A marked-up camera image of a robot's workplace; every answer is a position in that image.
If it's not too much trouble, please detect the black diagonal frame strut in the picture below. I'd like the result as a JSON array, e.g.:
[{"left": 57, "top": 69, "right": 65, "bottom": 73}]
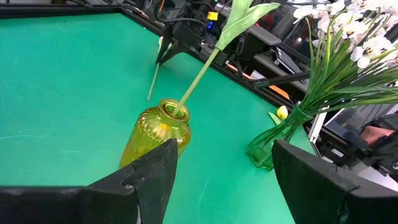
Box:
[{"left": 253, "top": 71, "right": 312, "bottom": 90}]

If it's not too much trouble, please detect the green table mat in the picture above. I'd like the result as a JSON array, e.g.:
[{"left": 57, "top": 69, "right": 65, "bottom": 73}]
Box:
[{"left": 0, "top": 12, "right": 315, "bottom": 224}]

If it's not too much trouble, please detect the person's hand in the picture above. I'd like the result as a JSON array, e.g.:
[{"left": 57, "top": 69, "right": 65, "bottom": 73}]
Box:
[{"left": 360, "top": 125, "right": 395, "bottom": 146}]

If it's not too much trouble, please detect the black aluminium table frame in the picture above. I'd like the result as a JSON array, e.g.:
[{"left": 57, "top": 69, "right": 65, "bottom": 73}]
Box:
[{"left": 0, "top": 2, "right": 315, "bottom": 108}]

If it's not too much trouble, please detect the yellow ribbed glass vase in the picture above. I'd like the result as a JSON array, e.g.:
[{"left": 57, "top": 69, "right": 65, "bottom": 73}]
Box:
[{"left": 119, "top": 98, "right": 192, "bottom": 169}]

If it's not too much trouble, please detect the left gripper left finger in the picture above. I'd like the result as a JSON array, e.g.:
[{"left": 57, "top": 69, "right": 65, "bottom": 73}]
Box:
[{"left": 0, "top": 138, "right": 178, "bottom": 224}]

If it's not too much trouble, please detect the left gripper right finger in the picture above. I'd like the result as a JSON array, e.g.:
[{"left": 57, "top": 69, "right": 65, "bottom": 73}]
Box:
[{"left": 272, "top": 139, "right": 398, "bottom": 224}]

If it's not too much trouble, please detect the green glass vase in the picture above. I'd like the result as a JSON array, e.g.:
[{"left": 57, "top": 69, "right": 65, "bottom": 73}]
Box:
[{"left": 247, "top": 105, "right": 314, "bottom": 171}]

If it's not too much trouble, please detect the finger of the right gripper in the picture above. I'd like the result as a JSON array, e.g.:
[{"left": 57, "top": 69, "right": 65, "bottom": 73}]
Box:
[
  {"left": 155, "top": 27, "right": 174, "bottom": 65},
  {"left": 159, "top": 43, "right": 188, "bottom": 67}
]

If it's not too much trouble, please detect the black keyboard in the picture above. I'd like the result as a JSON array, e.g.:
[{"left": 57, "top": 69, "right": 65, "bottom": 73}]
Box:
[{"left": 273, "top": 46, "right": 300, "bottom": 75}]

